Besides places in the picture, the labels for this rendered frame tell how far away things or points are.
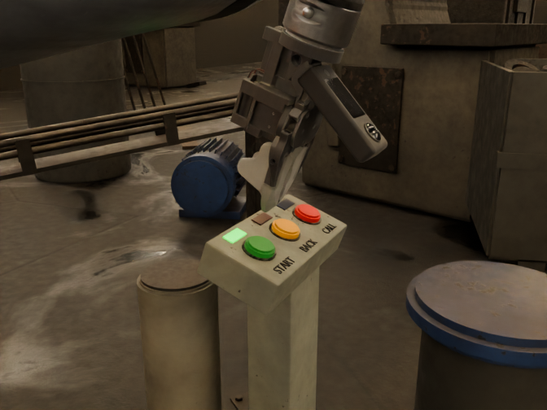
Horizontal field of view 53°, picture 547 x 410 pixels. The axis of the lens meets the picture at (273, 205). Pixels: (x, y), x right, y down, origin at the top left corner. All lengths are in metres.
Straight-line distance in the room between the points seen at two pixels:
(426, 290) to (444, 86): 1.68
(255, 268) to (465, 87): 2.00
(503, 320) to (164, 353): 0.53
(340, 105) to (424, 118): 2.08
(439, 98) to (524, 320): 1.76
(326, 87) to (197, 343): 0.44
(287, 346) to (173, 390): 0.20
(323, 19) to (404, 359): 1.19
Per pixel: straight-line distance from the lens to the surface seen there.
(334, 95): 0.59
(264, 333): 0.80
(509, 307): 1.01
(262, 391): 0.85
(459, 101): 2.58
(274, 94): 0.61
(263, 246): 0.70
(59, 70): 3.33
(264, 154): 0.64
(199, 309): 0.82
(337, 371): 1.55
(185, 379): 0.87
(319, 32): 0.59
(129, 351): 1.66
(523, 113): 1.93
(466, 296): 1.02
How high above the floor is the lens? 0.87
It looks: 18 degrees down
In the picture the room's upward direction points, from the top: straight up
